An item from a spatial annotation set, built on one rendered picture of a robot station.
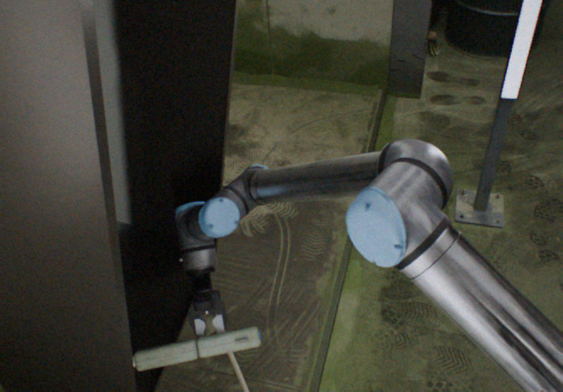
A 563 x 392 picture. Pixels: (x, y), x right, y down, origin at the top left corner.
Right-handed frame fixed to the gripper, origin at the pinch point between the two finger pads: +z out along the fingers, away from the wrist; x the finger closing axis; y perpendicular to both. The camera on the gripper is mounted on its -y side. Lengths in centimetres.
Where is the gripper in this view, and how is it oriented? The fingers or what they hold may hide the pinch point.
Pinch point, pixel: (213, 348)
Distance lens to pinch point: 147.9
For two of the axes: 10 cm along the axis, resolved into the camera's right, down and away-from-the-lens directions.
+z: 1.7, 9.8, -1.1
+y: -0.5, 1.2, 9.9
